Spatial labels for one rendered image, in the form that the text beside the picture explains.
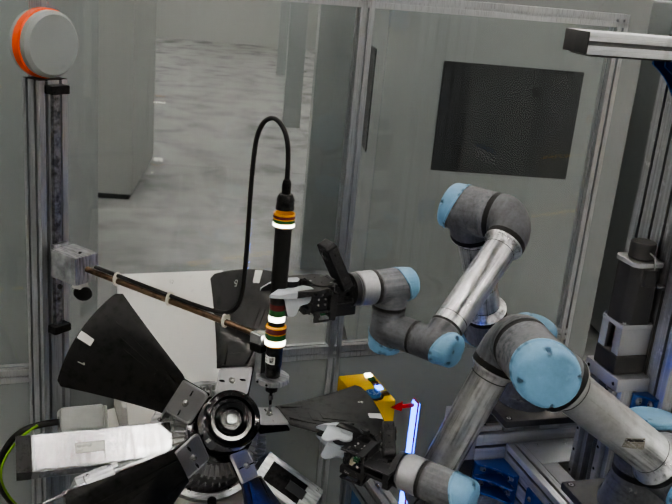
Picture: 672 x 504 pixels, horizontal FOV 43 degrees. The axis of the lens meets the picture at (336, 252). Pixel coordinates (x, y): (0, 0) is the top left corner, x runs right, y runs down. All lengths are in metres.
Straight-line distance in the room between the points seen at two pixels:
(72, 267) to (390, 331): 0.78
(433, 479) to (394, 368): 1.14
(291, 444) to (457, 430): 1.10
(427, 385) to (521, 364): 1.34
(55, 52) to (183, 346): 0.74
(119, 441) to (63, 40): 0.92
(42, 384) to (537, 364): 1.31
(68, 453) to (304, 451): 1.10
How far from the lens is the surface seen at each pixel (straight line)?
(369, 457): 1.75
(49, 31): 2.11
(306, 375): 2.69
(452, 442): 1.79
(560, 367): 1.59
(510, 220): 2.02
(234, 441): 1.78
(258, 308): 1.90
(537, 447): 2.41
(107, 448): 1.91
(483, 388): 1.75
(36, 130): 2.15
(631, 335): 2.14
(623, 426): 1.73
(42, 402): 2.38
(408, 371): 2.83
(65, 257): 2.15
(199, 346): 2.10
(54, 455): 1.90
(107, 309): 1.82
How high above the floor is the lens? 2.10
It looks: 18 degrees down
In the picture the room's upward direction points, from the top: 5 degrees clockwise
